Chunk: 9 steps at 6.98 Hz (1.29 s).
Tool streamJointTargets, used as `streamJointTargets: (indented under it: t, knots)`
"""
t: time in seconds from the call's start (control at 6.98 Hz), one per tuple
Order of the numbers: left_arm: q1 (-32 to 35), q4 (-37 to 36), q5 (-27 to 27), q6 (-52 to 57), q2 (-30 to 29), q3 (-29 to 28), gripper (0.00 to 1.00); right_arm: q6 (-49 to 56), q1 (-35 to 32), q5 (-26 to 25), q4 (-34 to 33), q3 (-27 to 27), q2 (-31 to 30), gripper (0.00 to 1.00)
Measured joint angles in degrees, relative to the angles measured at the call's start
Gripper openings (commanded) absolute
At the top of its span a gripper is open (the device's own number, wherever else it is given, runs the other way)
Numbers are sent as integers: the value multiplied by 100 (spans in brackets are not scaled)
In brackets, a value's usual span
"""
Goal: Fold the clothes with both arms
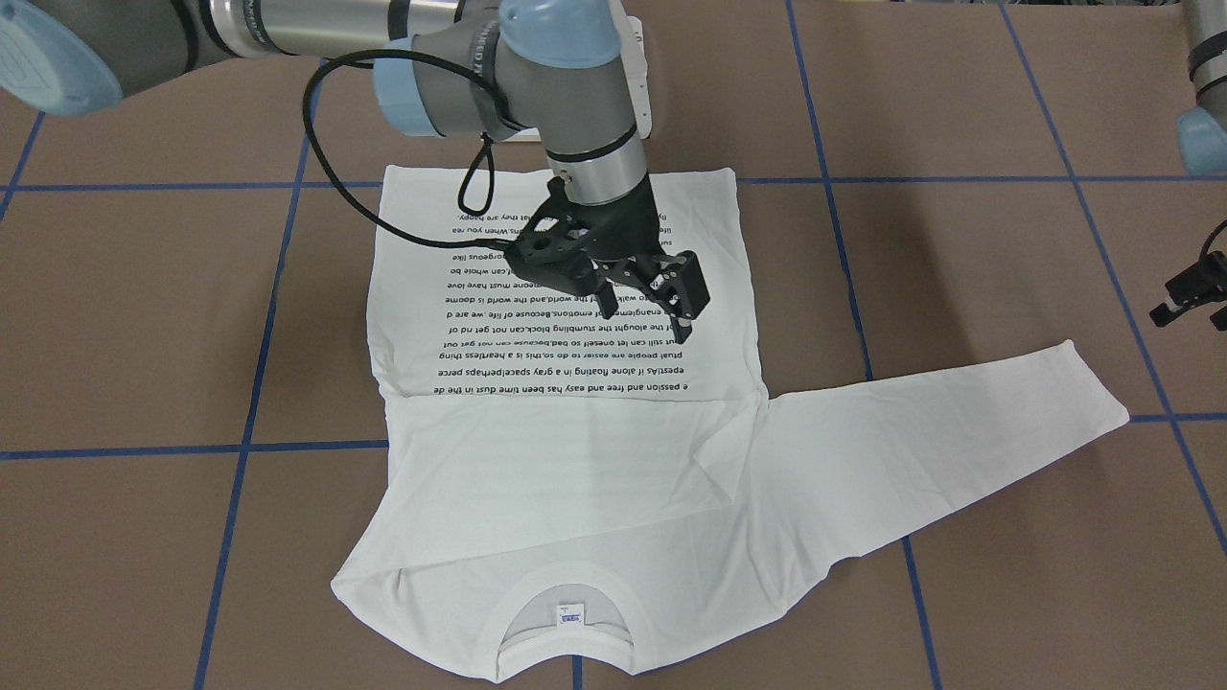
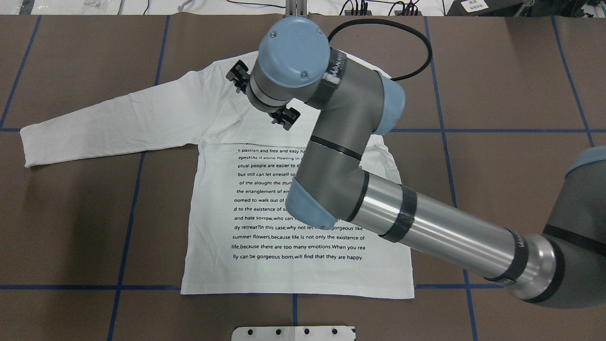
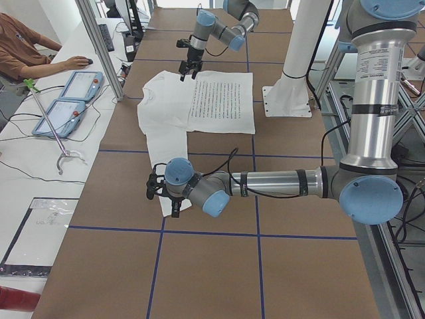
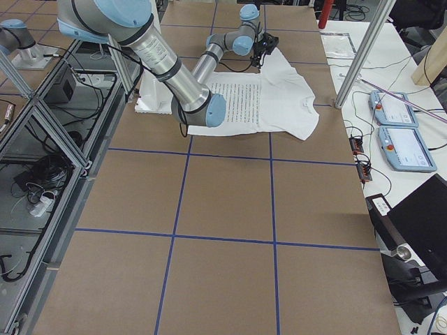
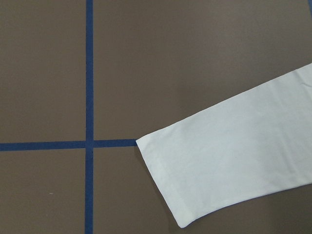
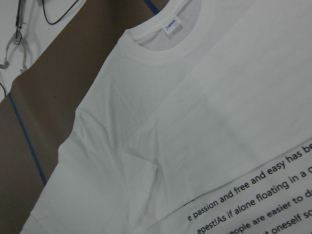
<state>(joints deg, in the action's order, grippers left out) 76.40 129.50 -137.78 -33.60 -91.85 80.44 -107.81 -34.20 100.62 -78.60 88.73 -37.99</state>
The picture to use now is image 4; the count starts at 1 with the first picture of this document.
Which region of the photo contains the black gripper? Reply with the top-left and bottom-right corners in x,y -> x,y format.
251,32 -> 279,69

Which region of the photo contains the white long-sleeve text shirt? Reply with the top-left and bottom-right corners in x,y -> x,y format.
188,48 -> 319,140

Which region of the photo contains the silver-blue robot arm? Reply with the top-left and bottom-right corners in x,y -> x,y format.
57,0 -> 226,127
193,3 -> 279,84

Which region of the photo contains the third grey-blue robot arm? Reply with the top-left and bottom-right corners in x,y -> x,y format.
1,19 -> 36,56

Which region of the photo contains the clear plastic bag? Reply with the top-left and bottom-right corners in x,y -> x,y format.
321,32 -> 356,59

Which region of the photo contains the red cylinder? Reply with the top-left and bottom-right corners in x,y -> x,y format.
318,0 -> 335,29

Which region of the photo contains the upper orange circuit board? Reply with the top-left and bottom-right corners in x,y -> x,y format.
349,137 -> 365,155

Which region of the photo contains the orange circuit board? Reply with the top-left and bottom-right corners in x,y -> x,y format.
356,162 -> 372,184
349,137 -> 365,155

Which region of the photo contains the upper blue teach pendant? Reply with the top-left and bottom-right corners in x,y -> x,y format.
369,90 -> 419,128

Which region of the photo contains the blue teach pendant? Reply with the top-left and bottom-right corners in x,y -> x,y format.
378,126 -> 437,172
369,90 -> 419,128

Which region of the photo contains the lower orange circuit board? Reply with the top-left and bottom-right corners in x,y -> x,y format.
356,162 -> 372,184

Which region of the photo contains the lower blue teach pendant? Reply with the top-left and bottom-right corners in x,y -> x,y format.
378,126 -> 437,172

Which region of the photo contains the wooden beam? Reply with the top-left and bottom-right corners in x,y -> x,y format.
411,28 -> 447,86

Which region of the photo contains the grey electronics box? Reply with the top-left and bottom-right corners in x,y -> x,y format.
44,67 -> 76,104

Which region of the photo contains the black box with label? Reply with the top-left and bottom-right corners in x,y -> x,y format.
365,193 -> 413,262

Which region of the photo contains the black laptop computer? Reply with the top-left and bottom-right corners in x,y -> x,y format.
386,174 -> 446,324

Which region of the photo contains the white power strip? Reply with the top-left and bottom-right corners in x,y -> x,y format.
29,193 -> 54,217

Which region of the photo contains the grey aluminium frame post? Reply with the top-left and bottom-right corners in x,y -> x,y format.
335,0 -> 396,109

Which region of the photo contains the aluminium frame rail structure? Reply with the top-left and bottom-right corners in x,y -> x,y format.
1,41 -> 142,334

